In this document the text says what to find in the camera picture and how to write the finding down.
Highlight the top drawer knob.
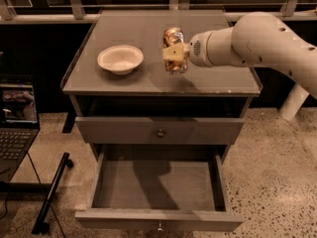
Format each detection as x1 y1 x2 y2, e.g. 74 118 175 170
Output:
157 129 165 138

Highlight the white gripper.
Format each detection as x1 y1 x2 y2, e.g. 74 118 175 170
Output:
162 31 213 67

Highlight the shiny orange soda can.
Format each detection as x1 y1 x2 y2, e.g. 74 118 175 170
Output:
162 28 187 74

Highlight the white paper bowl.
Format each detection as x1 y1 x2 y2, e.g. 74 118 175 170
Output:
97 45 144 75

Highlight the metal window railing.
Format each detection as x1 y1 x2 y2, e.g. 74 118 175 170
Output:
0 0 317 26

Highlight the black laptop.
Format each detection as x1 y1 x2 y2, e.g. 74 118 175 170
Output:
0 74 40 182

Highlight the grey drawer cabinet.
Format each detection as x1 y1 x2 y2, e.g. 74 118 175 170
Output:
60 9 264 232

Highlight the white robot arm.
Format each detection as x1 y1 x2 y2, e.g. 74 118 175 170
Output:
162 12 317 120

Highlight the closed grey top drawer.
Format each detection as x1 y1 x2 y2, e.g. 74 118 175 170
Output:
75 117 244 145

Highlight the open grey middle drawer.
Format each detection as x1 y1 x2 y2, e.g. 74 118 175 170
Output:
75 145 244 232

